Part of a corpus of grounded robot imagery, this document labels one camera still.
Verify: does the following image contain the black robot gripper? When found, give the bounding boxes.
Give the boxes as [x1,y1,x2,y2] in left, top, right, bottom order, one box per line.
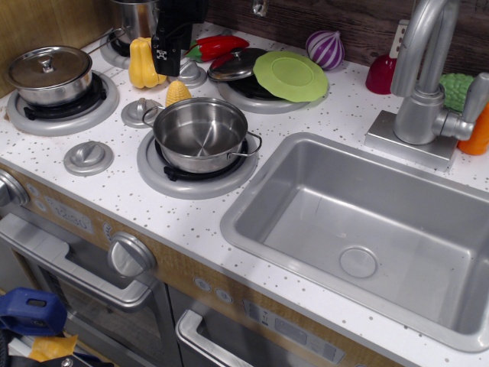
[152,0,209,76]

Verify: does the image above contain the yellow toy corn cob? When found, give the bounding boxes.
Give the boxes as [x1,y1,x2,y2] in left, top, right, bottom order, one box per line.
[165,80,192,107]

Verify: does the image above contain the grey stove knob back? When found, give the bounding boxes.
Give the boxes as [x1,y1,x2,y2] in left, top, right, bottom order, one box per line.
[176,60,207,89]

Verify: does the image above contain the grey stove knob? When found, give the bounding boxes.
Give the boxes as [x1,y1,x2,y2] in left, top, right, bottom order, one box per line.
[176,60,207,89]
[121,98,164,128]
[63,141,114,177]

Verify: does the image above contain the back left stove burner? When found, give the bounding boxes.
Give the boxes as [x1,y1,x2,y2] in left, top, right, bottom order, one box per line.
[99,28,130,70]

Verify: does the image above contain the stove burner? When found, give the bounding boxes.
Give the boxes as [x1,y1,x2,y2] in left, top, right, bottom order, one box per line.
[99,28,130,70]
[137,132,258,200]
[216,82,309,115]
[6,72,119,137]

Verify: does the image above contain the grey stove knob middle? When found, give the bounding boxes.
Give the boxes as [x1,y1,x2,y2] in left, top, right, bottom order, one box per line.
[121,98,164,128]

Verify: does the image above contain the front left stove burner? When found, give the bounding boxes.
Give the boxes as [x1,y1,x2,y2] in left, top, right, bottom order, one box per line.
[6,72,119,137]

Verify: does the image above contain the open steel pan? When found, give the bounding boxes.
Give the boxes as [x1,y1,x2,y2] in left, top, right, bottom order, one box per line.
[141,97,263,174]

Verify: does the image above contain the back right stove burner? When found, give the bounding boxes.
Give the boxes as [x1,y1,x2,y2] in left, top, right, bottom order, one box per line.
[216,82,309,115]

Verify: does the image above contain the grey stove knob front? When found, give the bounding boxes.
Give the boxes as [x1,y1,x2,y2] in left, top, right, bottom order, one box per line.
[63,141,114,177]

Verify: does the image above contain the front right stove burner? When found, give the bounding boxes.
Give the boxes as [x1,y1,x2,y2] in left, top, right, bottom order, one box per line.
[137,132,258,200]

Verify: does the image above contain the yellow toy squash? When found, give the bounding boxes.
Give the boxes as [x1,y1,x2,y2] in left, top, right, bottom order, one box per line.
[128,37,167,89]

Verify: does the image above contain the red toy chili pepper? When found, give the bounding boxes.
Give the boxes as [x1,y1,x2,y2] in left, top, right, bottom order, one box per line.
[184,35,250,63]

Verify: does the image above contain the tall steel pot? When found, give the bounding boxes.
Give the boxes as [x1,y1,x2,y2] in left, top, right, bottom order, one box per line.
[109,1,159,44]

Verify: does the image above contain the dark steel lid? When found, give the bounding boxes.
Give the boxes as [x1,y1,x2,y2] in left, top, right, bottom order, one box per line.
[208,47,267,82]

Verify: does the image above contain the steel pot with lid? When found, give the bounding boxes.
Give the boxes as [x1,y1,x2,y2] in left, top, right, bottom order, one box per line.
[8,46,92,106]

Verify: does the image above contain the green plastic plate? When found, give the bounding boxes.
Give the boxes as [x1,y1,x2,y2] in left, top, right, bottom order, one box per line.
[253,51,329,102]

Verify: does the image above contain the purple toy onion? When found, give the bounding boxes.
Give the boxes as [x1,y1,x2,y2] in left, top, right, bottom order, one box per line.
[306,31,345,70]

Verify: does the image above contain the oven dial knob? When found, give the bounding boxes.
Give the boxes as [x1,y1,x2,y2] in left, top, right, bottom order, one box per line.
[107,231,157,278]
[0,170,30,207]

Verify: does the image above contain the left oven dial knob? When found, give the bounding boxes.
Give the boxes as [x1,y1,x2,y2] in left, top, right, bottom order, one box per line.
[0,170,30,207]

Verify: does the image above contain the red plastic cup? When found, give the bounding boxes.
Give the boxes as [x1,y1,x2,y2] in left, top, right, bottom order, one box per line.
[365,54,397,95]

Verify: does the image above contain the silver toy faucet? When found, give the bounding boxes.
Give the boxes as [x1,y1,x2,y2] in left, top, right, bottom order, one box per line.
[364,1,488,171]

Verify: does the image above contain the green toy vegetable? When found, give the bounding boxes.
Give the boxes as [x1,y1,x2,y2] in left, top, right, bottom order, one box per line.
[440,73,474,112]

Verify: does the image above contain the grey toy sink basin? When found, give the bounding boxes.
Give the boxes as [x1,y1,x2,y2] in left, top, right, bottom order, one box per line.
[221,133,488,352]

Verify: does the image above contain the yellow tape piece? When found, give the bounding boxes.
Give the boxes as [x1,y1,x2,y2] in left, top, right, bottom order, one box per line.
[28,335,78,362]

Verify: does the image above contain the grey oven door handle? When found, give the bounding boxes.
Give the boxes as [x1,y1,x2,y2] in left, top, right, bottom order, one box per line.
[1,214,152,312]

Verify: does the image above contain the grey dishwasher door handle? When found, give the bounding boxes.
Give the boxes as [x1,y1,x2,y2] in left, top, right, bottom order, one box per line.
[175,310,251,367]

